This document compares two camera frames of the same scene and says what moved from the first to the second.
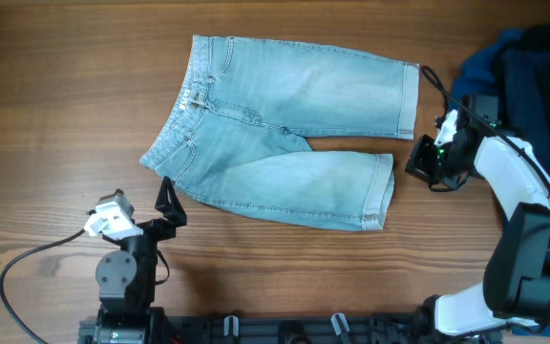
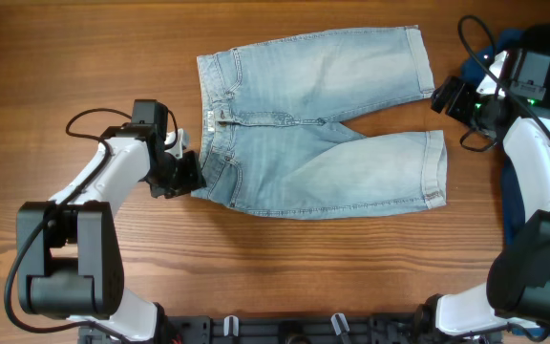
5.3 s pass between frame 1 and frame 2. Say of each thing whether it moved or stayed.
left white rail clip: stayed
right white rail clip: stayed
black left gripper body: moved
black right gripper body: moved
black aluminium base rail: stayed
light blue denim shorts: moved
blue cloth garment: stayed
